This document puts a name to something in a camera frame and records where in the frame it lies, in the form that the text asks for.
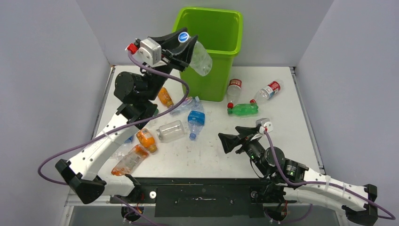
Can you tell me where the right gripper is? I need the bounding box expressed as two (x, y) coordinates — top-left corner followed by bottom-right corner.
(217, 126), (268, 175)

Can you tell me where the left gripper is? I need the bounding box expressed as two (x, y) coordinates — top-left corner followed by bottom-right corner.
(142, 28), (195, 100)

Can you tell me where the green plastic bottle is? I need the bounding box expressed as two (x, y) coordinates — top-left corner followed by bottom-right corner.
(227, 103), (259, 117)

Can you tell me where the crushed light blue label bottle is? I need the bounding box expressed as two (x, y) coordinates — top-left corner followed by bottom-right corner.
(187, 104), (205, 141)

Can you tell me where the red label bottle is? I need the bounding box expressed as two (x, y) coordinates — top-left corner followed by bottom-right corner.
(250, 79), (284, 105)
(226, 79), (242, 109)

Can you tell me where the clear jar silver lid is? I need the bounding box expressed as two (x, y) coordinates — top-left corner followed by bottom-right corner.
(156, 120), (185, 143)

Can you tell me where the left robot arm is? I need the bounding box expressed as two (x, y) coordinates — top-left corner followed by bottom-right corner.
(55, 27), (198, 204)

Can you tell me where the green plastic bin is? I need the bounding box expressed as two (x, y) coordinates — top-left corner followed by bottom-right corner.
(173, 7), (243, 102)

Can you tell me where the small orange juice bottle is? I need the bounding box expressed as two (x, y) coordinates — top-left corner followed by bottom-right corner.
(158, 87), (174, 108)

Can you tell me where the crushed purple label clear bottle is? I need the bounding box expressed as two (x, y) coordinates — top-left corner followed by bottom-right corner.
(170, 97), (200, 116)

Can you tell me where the small orange label bottle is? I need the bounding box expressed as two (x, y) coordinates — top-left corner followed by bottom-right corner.
(136, 128), (158, 153)

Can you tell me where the flat orange label bottle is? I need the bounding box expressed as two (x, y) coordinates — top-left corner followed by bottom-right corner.
(111, 144), (149, 176)

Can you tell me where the blue cap water bottle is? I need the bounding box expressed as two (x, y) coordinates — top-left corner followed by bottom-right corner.
(111, 137), (133, 160)

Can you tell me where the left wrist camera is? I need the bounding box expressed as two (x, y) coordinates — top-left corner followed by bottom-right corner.
(125, 37), (167, 67)

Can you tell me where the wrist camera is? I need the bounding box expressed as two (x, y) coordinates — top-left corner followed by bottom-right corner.
(125, 37), (167, 67)
(255, 118), (274, 134)

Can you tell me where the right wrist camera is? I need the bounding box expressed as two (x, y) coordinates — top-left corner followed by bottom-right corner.
(255, 118), (274, 134)

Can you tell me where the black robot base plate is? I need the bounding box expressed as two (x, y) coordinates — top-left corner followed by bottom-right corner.
(110, 178), (286, 218)

